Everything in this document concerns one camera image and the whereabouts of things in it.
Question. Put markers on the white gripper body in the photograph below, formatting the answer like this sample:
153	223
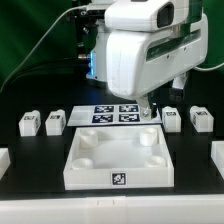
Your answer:
131	73

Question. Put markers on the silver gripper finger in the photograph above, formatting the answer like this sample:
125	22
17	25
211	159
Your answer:
148	110

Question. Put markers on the white square tabletop part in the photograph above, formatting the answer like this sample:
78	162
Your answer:
118	157

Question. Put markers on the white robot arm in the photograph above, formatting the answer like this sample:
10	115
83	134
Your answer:
143	16

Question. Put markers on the white sheet with tag markers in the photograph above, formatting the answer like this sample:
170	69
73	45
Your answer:
118	114

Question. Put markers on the white right obstacle block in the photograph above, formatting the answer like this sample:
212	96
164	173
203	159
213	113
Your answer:
217	155

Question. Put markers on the white obstacle block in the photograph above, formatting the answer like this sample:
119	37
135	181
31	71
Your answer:
217	155
4	161

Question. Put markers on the white left obstacle block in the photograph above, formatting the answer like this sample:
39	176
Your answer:
4	161

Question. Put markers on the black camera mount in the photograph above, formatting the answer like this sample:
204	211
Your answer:
85	17

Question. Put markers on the white front fence rail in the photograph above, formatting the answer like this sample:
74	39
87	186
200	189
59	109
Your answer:
193	209

